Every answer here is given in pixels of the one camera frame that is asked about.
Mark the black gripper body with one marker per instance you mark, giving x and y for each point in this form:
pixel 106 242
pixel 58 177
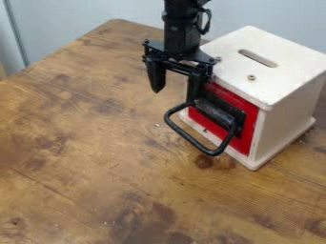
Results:
pixel 178 50

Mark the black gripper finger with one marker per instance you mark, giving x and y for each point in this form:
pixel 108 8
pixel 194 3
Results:
pixel 201 75
pixel 157 75

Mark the black metal drawer handle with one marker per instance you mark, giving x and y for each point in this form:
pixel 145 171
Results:
pixel 199 130

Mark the red drawer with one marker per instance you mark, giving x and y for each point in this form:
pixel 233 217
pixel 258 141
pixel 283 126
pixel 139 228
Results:
pixel 227 110

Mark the white wooden drawer cabinet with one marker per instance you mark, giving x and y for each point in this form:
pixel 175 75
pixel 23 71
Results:
pixel 270 77

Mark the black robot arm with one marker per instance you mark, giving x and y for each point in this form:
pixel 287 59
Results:
pixel 185 7

